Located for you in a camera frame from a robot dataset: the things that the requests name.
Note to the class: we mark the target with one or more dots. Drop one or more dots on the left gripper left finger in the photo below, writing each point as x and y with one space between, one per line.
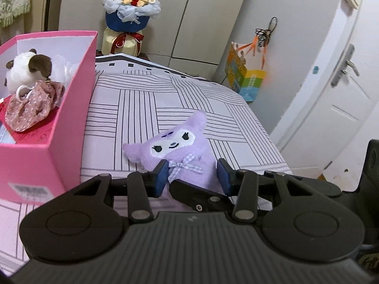
141 186

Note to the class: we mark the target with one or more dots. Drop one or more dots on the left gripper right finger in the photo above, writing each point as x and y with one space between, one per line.
242 184

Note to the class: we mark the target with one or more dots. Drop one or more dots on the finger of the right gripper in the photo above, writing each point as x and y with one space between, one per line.
199 199

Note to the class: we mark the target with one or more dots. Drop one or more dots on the purple plush toy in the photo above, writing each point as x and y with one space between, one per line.
185 148

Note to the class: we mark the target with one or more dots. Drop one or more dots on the pink cardboard box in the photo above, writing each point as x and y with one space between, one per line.
45 160

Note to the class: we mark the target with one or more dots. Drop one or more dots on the blue wet wipes pack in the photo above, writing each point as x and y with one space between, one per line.
5 136

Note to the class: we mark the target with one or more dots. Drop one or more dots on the white brown plush toy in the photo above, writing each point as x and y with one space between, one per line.
26 69

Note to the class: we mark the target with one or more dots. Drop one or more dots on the red envelope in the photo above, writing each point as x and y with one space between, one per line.
38 134

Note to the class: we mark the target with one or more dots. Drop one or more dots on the striped table cloth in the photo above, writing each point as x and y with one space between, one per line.
135 100

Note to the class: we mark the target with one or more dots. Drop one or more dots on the colourful paper gift bag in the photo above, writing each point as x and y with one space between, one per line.
245 68

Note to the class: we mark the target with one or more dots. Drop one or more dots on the white door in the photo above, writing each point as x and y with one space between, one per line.
339 112

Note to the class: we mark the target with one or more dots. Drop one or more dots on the beige wardrobe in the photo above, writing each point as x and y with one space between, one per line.
186 35

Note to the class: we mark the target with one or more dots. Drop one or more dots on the flower bouquet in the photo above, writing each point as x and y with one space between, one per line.
125 20

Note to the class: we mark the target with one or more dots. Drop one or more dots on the silver door handle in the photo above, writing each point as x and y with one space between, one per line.
344 64

